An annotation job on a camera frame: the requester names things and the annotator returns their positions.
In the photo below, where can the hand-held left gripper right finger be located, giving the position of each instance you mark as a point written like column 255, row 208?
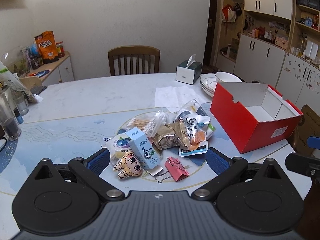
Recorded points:
column 217, row 161

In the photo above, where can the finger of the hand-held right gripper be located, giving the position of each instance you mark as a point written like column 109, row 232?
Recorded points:
column 303, row 163
column 314, row 142

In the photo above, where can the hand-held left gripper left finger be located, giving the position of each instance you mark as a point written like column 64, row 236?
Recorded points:
column 98, row 161

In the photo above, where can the blueberry pastry packet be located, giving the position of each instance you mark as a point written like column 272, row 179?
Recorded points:
column 120, row 143

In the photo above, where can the white sausage snack packet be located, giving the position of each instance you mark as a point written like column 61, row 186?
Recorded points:
column 197, row 127

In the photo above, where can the red cardboard box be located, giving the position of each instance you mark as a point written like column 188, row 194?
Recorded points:
column 232, row 120

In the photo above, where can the white and navy tissue pack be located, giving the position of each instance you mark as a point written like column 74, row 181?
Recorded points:
column 201, row 110

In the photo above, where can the bag of cotton swabs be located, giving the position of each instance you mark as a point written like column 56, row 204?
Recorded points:
column 142, row 125

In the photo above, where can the gold foil packet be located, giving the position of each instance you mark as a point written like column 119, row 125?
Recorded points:
column 165, row 140

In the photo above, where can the brown cardboard box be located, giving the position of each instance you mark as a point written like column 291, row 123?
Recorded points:
column 306, row 127

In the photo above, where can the beige plush doll charm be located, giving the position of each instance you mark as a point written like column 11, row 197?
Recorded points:
column 128, row 165

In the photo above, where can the pink binder clip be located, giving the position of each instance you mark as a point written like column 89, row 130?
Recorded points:
column 176, row 170

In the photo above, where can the clear wrapped biscuit packet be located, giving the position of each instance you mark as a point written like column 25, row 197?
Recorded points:
column 182, row 133

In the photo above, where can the light blue small carton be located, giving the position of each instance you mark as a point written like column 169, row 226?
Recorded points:
column 144, row 151

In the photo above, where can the white stickered cabinet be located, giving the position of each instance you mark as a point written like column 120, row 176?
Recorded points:
column 297, row 75

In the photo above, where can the white gold-rimmed plate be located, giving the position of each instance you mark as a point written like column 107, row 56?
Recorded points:
column 208, row 81
column 207, row 92

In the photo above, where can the white paper napkin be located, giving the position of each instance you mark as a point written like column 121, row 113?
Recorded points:
column 172, row 96

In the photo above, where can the white gold-rimmed bowl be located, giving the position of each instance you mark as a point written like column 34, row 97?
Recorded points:
column 226, row 78

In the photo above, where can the green and white tissue box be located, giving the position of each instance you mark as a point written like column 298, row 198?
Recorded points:
column 186, row 76

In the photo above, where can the small drinking glass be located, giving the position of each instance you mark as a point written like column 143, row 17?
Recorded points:
column 22, row 105

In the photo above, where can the low white cabinet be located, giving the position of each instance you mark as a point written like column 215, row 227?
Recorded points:
column 61, row 70

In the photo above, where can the tall glass jar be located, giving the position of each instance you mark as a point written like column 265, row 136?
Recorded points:
column 8, row 120

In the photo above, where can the wooden chair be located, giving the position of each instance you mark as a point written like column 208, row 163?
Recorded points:
column 133, row 60

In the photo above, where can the green and white plastic bag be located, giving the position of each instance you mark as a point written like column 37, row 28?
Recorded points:
column 13, row 85

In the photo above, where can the red sauce jar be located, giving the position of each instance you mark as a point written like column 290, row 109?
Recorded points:
column 60, row 50

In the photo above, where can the open wooden shelf unit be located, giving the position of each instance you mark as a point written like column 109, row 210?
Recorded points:
column 307, row 22

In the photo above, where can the orange snack bag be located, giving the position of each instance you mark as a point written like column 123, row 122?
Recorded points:
column 47, row 47

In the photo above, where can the red and white hanging bag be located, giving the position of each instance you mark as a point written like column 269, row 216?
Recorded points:
column 228, row 13

